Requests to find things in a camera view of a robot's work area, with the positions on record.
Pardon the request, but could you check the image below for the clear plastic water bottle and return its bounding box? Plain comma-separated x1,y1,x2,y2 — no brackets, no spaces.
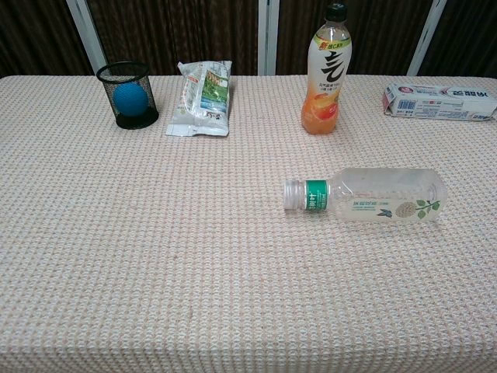
283,166,449,225

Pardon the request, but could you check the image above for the beige woven tablecloth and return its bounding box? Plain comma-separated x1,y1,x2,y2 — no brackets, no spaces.
0,74,497,373

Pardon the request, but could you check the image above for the orange juice bottle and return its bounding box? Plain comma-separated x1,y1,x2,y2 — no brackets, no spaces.
301,2,353,136

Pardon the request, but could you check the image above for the blue ball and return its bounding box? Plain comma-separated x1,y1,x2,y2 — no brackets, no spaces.
112,82,150,117

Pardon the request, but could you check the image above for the white partition post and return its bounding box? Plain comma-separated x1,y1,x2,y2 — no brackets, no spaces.
406,0,448,77
64,0,108,77
257,0,280,77

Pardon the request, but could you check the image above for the white green snack packet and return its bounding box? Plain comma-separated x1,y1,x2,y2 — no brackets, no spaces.
165,60,233,138

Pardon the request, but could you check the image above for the black mesh pen cup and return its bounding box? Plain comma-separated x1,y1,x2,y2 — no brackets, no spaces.
96,61,160,131

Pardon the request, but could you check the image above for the dark brown partition panel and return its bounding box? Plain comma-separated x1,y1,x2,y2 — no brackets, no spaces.
85,0,260,77
276,0,433,75
0,0,94,78
421,0,497,78

